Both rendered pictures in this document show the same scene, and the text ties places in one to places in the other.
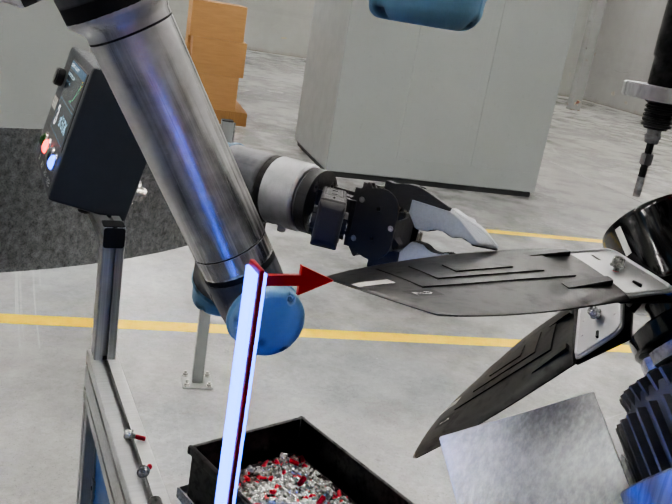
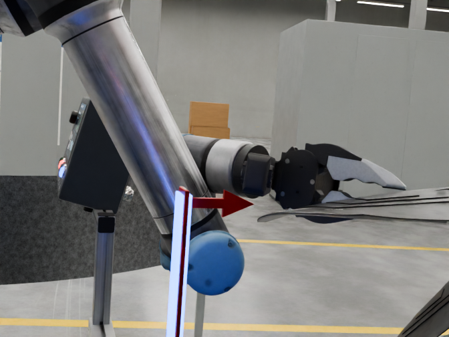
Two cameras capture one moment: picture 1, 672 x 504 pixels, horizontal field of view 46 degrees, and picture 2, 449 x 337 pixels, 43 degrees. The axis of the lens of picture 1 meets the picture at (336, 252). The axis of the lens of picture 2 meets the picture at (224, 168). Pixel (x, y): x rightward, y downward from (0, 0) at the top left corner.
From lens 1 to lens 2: 0.15 m
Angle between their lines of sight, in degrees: 14
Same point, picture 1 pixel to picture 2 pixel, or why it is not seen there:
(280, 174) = (222, 150)
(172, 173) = (127, 140)
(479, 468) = not seen: outside the picture
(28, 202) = (67, 229)
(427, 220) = (342, 171)
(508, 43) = (417, 111)
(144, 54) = (100, 44)
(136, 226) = (145, 245)
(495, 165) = not seen: hidden behind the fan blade
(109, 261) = (103, 243)
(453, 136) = not seen: hidden behind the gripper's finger
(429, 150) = (365, 192)
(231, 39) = (219, 126)
